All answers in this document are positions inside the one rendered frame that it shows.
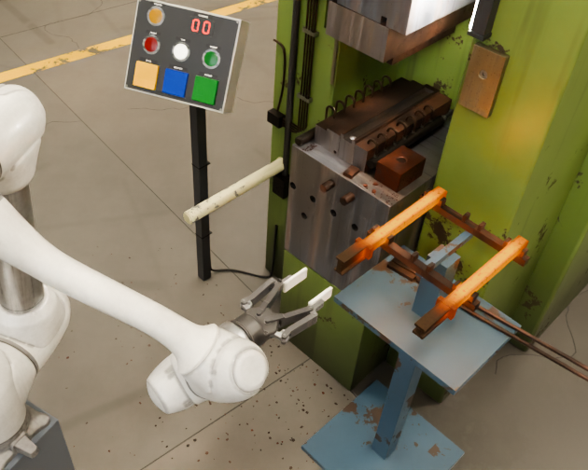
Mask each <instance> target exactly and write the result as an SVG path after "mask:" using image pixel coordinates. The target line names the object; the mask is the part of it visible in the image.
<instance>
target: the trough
mask: <svg viewBox="0 0 588 470"><path fill-rule="evenodd" d="M432 92H434V91H433V90H430V89H428V88H423V89H421V90H419V91H418V92H416V93H415V94H413V95H411V96H409V97H408V98H406V99H404V100H403V101H401V102H399V103H397V104H395V105H393V106H392V107H390V108H388V109H386V110H385V111H384V112H382V113H381V114H379V115H377V116H375V117H373V118H371V119H370V120H368V121H366V122H364V123H363V124H361V125H359V126H358V127H356V128H354V129H352V130H351V131H349V132H348V133H346V134H344V135H343V139H344V140H345V141H347V142H349V143H350V144H352V141H353V140H351V139H350V136H355V137H356V138H357V137H358V136H360V135H361V134H363V133H365V132H366V131H369V130H371V129H372V128H374V127H376V126H377V125H379V124H381V123H382V122H384V121H386V120H387V119H389V118H391V117H393V116H395V115H396V114H397V113H399V112H400V111H402V110H404V109H405V108H407V107H409V106H410V105H412V104H414V103H416V102H418V101H419V100H421V99H423V98H425V97H426V96H428V95H429V94H430V93H432Z"/></svg>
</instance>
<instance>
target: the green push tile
mask: <svg viewBox="0 0 588 470"><path fill-rule="evenodd" d="M218 83H219V81H218V80H214V79H211V78H207V77H203V76H196V77H195V82H194V87H193V93H192V97H191V100H193V101H197V102H201V103H204V104H211V105H215V102H216V97H217V89H218Z"/></svg>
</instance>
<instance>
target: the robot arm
mask: <svg viewBox="0 0 588 470"><path fill-rule="evenodd" d="M45 126H46V112H45V109H44V107H43V105H42V103H40V101H39V99H38V98H37V97H36V96H35V95H34V94H33V93H32V92H31V91H29V90H28V89H26V88H25V87H22V86H19V85H5V84H0V470H4V469H5V467H6V466H7V464H8V463H9V462H10V461H11V460H12V459H13V458H14V457H15V456H16V455H17V454H18V453H20V454H23V455H25V456H27V457H30V458H32V459H33V458H34V457H35V456H36V455H37V454H38V452H39V448H38V447H37V446H36V445H35V444H34V443H33V442H32V441H31V439H32V438H33V437H34V436H35V435H36V434H37V433H38V432H40V431H41V430H43V429H44V428H46V427H47V426H49V424H50V418H49V415H48V414H45V413H41V412H38V411H36V410H35V409H33V408H31V407H29V406H28V405H26V404H25V402H26V400H27V397H28V394H29V392H30V389H31V387H32V384H33V382H34V379H35V376H36V374H37V373H38V372H39V370H40V369H41V368H42V366H43V365H44V364H46V362H47V361H48V359H49V358H50V356H51V355H52V353H53V352H54V350H55V349H56V347H57V345H58V344H59V342H60V340H61V338H62V337H63V334H64V332H65V330H66V328H67V327H68V324H69V320H70V313H71V308H70V301H69V298H68V296H69V297H72V298H74V299H76V300H78V301H80V302H82V303H84V304H86V305H89V306H91V307H93V308H95V309H96V310H98V311H101V312H103V313H105V314H107V315H110V316H112V317H114V318H116V319H118V320H120V321H122V322H123V323H125V324H127V325H131V326H133V327H135V328H137V329H138V330H140V331H142V332H144V333H146V334H148V335H149V336H151V337H152V338H154V339H155V340H157V341H158V342H160V343H161V344H162V345H164V346H165V347H166V348H167V349H168V350H169V351H171V352H172V354H170V355H169V356H168V357H167V358H165V359H164V360H163V361H162V362H161V363H160V364H159V365H158V366H157V367H156V368H155V369H154V370H153V371H152V373H151V374H150V375H149V377H148V378H147V391H148V394H149V396H150V398H151V400H152V401H153V403H154V404H155V405H156V406H157V407H158V408H159V409H160V410H162V411H163V412H164V413H166V414H172V413H176V412H179V411H182V410H184V409H187V408H190V407H191V406H193V405H195V404H201V403H202V402H204V401H206V400H210V401H214V402H219V403H236V402H241V401H244V400H246V399H248V398H250V397H252V396H254V395H255V394H256V393H258V392H259V389H260V388H261V386H262V385H263V383H264V381H265V380H266V378H267V376H268V373H269V364H268V360H267V357H266V355H265V353H264V352H263V350H262V349H261V348H260V347H259V346H261V345H262V344H263V343H264V342H265V341H266V340H267V339H273V338H277V339H279V340H281V344H283V345H285V344H287V342H288V341H289V340H290V339H291V338H292V337H294V336H296V335H297V334H299V333H300V332H301V331H303V330H305V329H306V328H308V327H310V326H311V325H314V324H315V323H316V322H317V315H318V314H317V311H319V310H320V309H321V308H322V307H323V306H324V302H325V301H326V300H327V299H329V298H330V297H331V293H332V287H331V286H330V287H329V288H327V289H326V290H324V291H323V292H322V293H320V294H319V295H318V296H316V297H315V298H313V299H312V300H311V301H309V302H308V306H307V307H304V308H301V309H298V310H295V311H290V312H287V313H279V314H276V313H274V312H272V310H271V307H272V305H273V304H274V302H275V301H276V299H277V298H278V296H279V295H280V293H281V291H282V289H283V292H284V293H285V292H286V291H288V290H289V289H291V288H292V287H293V286H295V285H296V284H298V283H299V282H301V281H302V280H304V279H305V278H306V277H307V268H304V269H302V270H300V271H299V272H297V273H296V274H294V275H293V276H292V275H288V276H287V277H286V278H284V279H283V280H282V279H280V278H279V279H277V281H276V280H275V279H274V278H270V279H269V280H268V281H266V282H265V283H264V284H263V285H262V286H260V287H259V288H258V289H257V290H256V291H255V292H253V293H252V294H251V295H250V296H249V297H245V298H242V299H241V310H243V311H245V313H243V314H241V315H240V316H238V317H237V318H236V319H234V320H233V321H231V322H224V323H223V324H221V325H220V326H217V325H215V324H210V325H196V324H194V323H193V322H191V321H189V320H187V319H186V318H184V317H182V316H180V315H179V314H177V313H175V312H174V311H171V310H169V309H167V308H166V307H164V306H162V305H161V304H159V303H157V302H155V301H153V300H152V299H150V298H148V297H145V296H143V295H141V294H139V293H137V292H135V291H133V290H132V289H130V288H129V287H127V286H125V285H123V284H121V283H118V282H116V281H114V280H112V279H110V278H108V277H106V276H104V274H102V273H100V272H98V271H96V270H93V269H91V268H89V267H87V266H85V265H83V264H82V263H80V262H78V261H76V260H75V259H74V258H72V257H70V256H68V255H66V254H65V253H63V252H62V251H60V250H59V249H57V248H56V247H54V246H53V245H52V244H51V243H49V242H48V241H47V240H45V239H44V238H43V237H42V236H41V235H40V234H39V233H38V232H37V231H36V230H35V221H34V214H33V206H32V200H31V193H30V187H29V182H30V181H31V180H32V178H33V177H34V174H35V166H36V162H37V157H38V152H39V147H40V144H41V137H42V135H43V134H44V131H45ZM271 290H272V291H271ZM270 291H271V293H270V294H269V295H268V296H267V298H266V299H265V300H264V301H263V302H262V304H261V305H260V307H259V308H252V307H253V306H254V305H255V304H256V303H258V302H259V301H260V300H261V299H262V298H263V297H265V296H266V295H267V294H268V293H269V292H270ZM295 322H296V323H295ZM292 323H295V324H293V325H291V326H289V327H288V328H287V329H286V330H285V329H283V330H282V331H280V332H277V329H279V328H282V327H284V326H285V325H289V324H292Z"/></svg>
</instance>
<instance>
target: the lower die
mask: <svg viewBox="0 0 588 470"><path fill-rule="evenodd" d="M423 88H428V89H430V90H433V91H434V92H432V93H430V94H429V95H428V96H426V97H425V98H423V99H421V100H419V101H418V102H416V103H414V104H412V105H410V106H409V107H407V108H405V109H404V110H402V111H400V112H399V113H397V114H396V115H395V116H393V117H391V118H389V119H387V120H386V121H384V122H382V123H381V124H379V125H377V126H376V127H374V128H372V129H371V130H369V131H366V132H365V133H363V134H361V135H360V136H358V137H357V138H356V139H354V140H353V141H352V144H350V143H349V142H347V141H345V140H344V139H343V135H344V134H346V133H348V132H349V131H351V130H352V129H354V128H356V127H358V126H359V125H361V124H363V123H364V122H366V121H368V120H370V119H371V118H374V117H375V116H377V115H379V114H381V113H382V112H384V111H385V110H386V109H388V108H390V107H392V106H393V105H395V104H397V103H399V102H401V101H403V100H404V99H406V98H408V97H409V96H411V95H413V94H415V93H416V92H418V91H419V90H421V89H423ZM451 102H452V99H451V98H449V97H447V96H445V95H443V94H441V93H440V90H437V89H435V88H433V87H431V86H429V85H428V84H426V85H422V84H420V83H418V82H416V81H414V80H412V81H409V80H407V79H405V78H403V77H401V78H399V79H397V80H395V81H393V82H392V85H391V88H389V84H388V85H386V86H384V87H383V92H380V90H377V91H375V92H374V94H373V98H372V97H371V94H370V95H368V96H366V97H365V101H364V103H362V99H361V100H359V101H357V102H356V105H355V108H353V105H352V104H351V105H349V106H347V107H346V109H345V113H343V110H341V111H339V112H337V113H336V118H333V115H332V116H330V117H328V118H326V119H324V120H322V121H320V122H318V123H317V124H315V139H314V142H315V143H316V144H318V145H320V146H322V147H323V148H325V149H327V150H328V151H329V152H330V153H332V154H334V155H335V156H337V157H339V158H340V159H342V160H344V161H346V162H347V163H349V164H351V165H353V166H355V167H357V168H359V169H360V170H361V171H362V172H363V173H365V172H366V171H368V170H369V169H370V168H369V167H368V165H367V161H368V160H369V159H371V158H372V157H373V155H374V153H375V148H376V146H375V143H374V142H370V143H369V144H367V142H368V140H369V139H374V140H375V141H376V142H377V143H378V146H379V147H378V153H380V152H382V151H383V150H384V147H385V138H384V136H383V135H380V138H377V134H378V133H380V132H382V133H384V134H385V135H386V136H387V138H388V145H387V147H389V146H391V145H393V142H394V140H395V135H396V134H395V132H394V131H393V130H390V131H389V132H387V131H386V130H387V128H389V127H393V128H395V129H396V130H397V131H398V140H400V139H402V136H403V134H404V130H405V128H404V126H403V125H402V124H399V125H398V126H396V124H397V122H399V121H403V122H405V123H406V125H407V128H408V129H407V134H406V135H408V134H410V133H411V132H412V129H413V124H414V122H413V120H412V119H411V118H408V120H405V118H406V117H407V116H413V117H414V118H415V119H416V127H415V129H418V128H420V126H421V124H422V120H423V115H422V114H421V113H417V115H415V114H414V112H415V111H416V110H421V111H423V112H424V113H425V115H426V120H425V124H426V123H427V122H429V119H430V117H431V112H432V111H431V109H430V108H429V107H427V108H426V110H424V109H423V107H424V106H425V105H426V104H429V105H431V106H432V107H433V108H434V116H433V118H435V117H437V116H442V115H445V114H446V113H448V112H449V110H450V106H451ZM398 140H397V141H398ZM334 150H335V151H336V154H335V153H334V152H333V151H334ZM378 153H377V154H378Z"/></svg>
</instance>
